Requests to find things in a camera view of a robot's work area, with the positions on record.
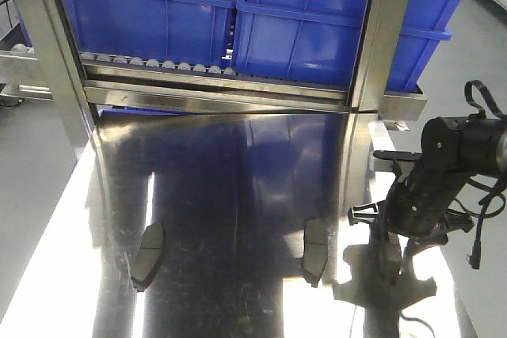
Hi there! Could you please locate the stainless steel rack frame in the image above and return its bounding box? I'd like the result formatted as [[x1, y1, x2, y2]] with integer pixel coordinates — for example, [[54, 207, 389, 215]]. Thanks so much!
[[0, 0, 429, 149]]

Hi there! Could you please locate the left blue plastic bin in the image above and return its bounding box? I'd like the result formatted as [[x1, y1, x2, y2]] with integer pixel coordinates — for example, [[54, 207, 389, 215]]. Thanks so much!
[[63, 0, 234, 66]]

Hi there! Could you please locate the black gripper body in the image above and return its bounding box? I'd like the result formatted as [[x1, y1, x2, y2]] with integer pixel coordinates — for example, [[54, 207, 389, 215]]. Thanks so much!
[[383, 162, 471, 237]]

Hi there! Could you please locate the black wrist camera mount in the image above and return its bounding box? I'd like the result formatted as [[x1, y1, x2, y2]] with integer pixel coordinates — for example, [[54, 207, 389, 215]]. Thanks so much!
[[368, 150, 421, 183]]

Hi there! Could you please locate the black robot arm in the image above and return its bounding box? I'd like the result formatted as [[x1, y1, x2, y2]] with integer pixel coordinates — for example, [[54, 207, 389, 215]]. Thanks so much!
[[348, 116, 506, 239]]

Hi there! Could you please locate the brake pad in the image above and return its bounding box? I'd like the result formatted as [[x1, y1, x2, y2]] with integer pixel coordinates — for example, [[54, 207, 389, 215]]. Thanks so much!
[[381, 232, 402, 286], [130, 222, 165, 292], [302, 218, 328, 287]]

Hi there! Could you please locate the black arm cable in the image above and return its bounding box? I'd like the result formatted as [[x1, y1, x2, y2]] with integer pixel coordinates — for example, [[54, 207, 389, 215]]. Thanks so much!
[[455, 79, 507, 270]]

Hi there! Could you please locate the blue plastic bin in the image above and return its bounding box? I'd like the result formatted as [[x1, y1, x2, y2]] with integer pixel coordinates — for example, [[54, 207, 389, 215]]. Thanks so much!
[[232, 0, 460, 93], [63, 0, 234, 66]]

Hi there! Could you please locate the right blue plastic bin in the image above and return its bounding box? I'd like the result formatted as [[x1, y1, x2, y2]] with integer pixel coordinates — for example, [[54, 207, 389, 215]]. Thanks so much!
[[232, 0, 460, 93]]

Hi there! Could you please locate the roller conveyor track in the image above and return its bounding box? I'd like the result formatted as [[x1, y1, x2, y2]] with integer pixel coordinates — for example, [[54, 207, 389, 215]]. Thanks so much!
[[10, 43, 238, 77]]

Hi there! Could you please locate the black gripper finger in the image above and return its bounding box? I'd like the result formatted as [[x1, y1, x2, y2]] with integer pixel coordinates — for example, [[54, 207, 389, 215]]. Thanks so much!
[[445, 211, 475, 233], [347, 202, 383, 226]]

